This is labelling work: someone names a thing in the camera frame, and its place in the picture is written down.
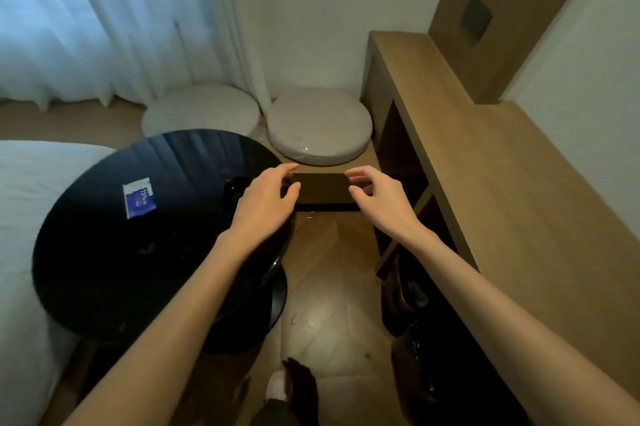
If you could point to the black wall socket panel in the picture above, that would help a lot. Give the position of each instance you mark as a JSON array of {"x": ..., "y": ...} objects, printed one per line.
[{"x": 476, "y": 18}]

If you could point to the wooden built-in desk unit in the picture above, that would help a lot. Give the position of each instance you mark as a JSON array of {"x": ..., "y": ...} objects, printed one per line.
[{"x": 500, "y": 165}]

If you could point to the person's right hand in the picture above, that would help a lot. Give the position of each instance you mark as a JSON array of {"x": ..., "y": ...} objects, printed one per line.
[{"x": 387, "y": 210}]

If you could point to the white sheer curtain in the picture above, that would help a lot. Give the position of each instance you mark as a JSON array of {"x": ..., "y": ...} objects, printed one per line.
[{"x": 100, "y": 15}]

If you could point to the dark trousers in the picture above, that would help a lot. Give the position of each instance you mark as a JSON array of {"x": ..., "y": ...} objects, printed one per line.
[{"x": 280, "y": 415}]

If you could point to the black round table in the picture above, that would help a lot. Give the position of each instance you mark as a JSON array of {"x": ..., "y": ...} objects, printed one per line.
[{"x": 125, "y": 265}]

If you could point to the round grey seat cushion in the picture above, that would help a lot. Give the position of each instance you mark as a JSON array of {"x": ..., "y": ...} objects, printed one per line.
[
  {"x": 200, "y": 110},
  {"x": 320, "y": 125}
]

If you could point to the small clear plastic scrap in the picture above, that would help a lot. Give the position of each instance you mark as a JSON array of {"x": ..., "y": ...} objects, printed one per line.
[{"x": 312, "y": 213}]

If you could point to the person's left forearm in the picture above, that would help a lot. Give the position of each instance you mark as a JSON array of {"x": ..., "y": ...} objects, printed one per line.
[{"x": 165, "y": 340}]

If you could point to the wooden wall panel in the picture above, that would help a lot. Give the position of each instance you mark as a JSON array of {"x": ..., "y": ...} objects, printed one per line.
[{"x": 520, "y": 0}]

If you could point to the white left sneaker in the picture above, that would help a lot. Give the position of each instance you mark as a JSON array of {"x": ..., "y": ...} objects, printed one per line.
[{"x": 277, "y": 385}]

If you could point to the brown waste bin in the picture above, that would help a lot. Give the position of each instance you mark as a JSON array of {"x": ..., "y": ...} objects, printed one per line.
[
  {"x": 395, "y": 300},
  {"x": 410, "y": 380}
]

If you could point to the person's left hand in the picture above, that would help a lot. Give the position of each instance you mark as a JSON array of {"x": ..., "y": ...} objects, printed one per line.
[{"x": 262, "y": 210}]

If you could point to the black glossy ashtray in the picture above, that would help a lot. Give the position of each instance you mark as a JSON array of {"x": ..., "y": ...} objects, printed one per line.
[{"x": 234, "y": 190}]

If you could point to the white blue wipes packet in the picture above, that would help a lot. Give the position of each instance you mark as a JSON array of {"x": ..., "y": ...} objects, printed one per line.
[{"x": 140, "y": 198}]

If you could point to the white bed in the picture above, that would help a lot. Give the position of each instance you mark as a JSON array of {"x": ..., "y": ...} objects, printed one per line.
[{"x": 25, "y": 240}]

